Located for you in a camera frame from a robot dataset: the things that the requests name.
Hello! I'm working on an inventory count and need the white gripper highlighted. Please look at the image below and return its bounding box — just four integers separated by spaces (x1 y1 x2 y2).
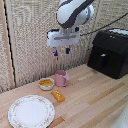
46 28 81 57

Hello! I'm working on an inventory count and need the black air fryer drawer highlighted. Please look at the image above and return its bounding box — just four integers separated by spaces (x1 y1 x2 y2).
87 49 117 80

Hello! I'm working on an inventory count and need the black air fryer body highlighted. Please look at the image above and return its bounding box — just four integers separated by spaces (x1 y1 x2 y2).
87 29 128 80

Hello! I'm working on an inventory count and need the pink mug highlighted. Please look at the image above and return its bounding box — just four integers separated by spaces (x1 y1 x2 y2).
54 69 71 88

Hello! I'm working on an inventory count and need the yellow food in bowl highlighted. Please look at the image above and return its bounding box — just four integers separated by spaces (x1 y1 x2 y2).
39 78 54 87

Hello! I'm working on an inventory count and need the small white floral bowl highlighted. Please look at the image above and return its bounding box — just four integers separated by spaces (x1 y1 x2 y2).
38 77 55 92

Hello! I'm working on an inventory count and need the yellow bread loaf toy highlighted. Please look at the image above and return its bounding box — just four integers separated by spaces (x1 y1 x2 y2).
50 89 67 103

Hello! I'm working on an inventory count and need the white floral rimmed plate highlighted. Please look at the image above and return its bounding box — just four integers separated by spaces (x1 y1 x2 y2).
7 94 57 128

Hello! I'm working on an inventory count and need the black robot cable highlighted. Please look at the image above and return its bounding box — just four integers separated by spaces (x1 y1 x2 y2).
79 12 128 37

